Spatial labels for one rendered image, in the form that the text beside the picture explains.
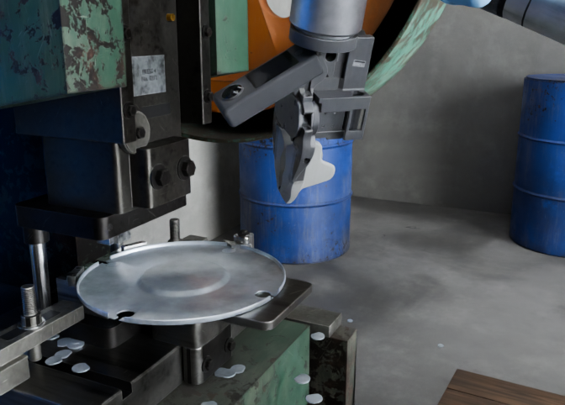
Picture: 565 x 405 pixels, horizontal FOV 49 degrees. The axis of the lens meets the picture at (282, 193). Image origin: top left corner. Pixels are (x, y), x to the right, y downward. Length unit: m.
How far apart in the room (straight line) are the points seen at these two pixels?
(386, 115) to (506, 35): 0.87
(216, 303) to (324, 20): 0.39
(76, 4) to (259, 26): 0.54
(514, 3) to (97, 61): 0.44
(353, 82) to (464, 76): 3.38
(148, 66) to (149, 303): 0.31
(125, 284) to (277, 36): 0.53
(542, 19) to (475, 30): 3.36
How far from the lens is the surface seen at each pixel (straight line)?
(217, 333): 0.92
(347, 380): 1.12
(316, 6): 0.63
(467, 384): 1.53
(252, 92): 0.65
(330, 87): 0.68
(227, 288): 0.87
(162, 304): 0.83
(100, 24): 0.73
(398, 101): 4.16
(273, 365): 0.97
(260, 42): 1.19
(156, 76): 0.88
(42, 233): 0.93
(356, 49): 0.67
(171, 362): 0.89
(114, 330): 0.90
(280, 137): 0.72
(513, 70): 4.01
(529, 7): 0.68
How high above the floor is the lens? 1.13
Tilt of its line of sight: 15 degrees down
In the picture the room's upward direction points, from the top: straight up
